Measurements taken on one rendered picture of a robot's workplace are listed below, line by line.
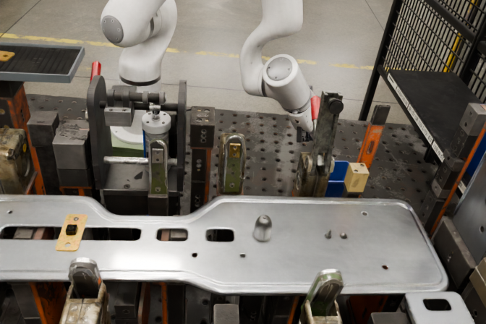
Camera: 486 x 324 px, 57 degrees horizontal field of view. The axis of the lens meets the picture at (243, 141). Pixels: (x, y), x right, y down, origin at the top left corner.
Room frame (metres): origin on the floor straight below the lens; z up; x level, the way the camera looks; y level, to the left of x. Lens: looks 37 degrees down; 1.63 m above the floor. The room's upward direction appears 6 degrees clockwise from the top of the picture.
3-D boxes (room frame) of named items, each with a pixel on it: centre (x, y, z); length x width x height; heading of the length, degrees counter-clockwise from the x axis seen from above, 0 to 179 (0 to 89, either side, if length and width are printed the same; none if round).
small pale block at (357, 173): (0.71, -0.24, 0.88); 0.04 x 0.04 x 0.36; 7
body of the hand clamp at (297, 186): (0.74, -0.16, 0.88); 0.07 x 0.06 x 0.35; 7
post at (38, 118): (0.72, 0.41, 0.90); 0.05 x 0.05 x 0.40; 7
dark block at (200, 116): (0.76, 0.09, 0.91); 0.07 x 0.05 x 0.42; 7
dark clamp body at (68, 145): (0.71, 0.34, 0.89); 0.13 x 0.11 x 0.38; 7
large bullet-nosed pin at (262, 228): (0.56, -0.05, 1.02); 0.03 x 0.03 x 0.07
